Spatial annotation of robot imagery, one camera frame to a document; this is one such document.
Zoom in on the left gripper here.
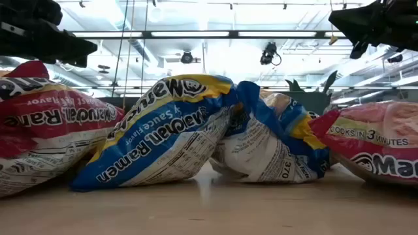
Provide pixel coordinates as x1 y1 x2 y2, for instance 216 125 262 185
0 21 98 69

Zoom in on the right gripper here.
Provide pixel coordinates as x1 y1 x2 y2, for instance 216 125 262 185
328 2 418 59

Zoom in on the red Maruchan ramen packet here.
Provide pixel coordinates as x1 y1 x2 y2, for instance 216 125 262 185
0 60 125 199

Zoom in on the blue Maruchan ramen packet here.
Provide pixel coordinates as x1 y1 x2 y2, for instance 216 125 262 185
70 74 238 193
208 80 331 183

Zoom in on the orange Maruchan ramen packet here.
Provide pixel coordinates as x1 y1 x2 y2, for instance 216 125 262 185
308 100 418 189

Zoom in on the green snake plant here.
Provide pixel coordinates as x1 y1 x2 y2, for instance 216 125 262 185
285 70 338 95

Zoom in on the small teal plastic bin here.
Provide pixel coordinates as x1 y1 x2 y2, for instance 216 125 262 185
97 97 140 114

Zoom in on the large teal plastic bin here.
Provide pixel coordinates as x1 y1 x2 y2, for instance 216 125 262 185
279 90 332 116

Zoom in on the round black ceiling device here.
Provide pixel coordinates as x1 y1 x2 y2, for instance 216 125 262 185
180 50 202 65

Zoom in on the thin hanging cable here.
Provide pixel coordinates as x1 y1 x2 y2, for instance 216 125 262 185
111 0 130 98
121 0 136 109
140 0 149 95

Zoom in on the black overhead camera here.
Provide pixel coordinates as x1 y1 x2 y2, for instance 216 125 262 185
259 41 283 67

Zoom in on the black overhead frame bar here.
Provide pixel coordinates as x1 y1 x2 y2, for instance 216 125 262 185
70 30 347 40

